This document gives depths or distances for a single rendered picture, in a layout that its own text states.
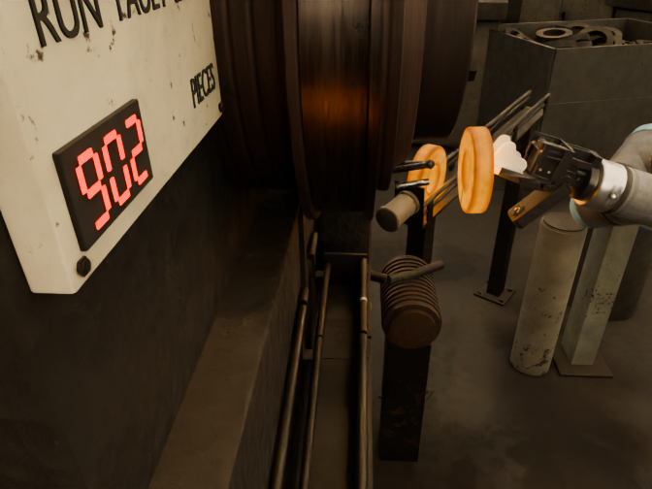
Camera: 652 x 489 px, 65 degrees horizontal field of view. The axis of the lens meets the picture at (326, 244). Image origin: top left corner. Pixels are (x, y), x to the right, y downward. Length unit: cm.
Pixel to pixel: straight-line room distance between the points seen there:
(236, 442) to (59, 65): 28
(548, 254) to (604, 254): 17
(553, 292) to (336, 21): 128
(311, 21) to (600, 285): 139
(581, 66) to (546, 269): 149
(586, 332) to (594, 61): 150
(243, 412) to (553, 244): 120
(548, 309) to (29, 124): 151
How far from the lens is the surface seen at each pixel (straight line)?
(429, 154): 118
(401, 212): 112
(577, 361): 186
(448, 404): 164
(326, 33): 42
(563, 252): 152
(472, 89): 336
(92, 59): 26
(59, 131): 23
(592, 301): 171
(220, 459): 40
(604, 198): 102
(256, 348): 47
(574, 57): 281
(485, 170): 90
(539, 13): 516
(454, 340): 185
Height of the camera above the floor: 119
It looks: 31 degrees down
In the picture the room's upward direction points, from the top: 1 degrees counter-clockwise
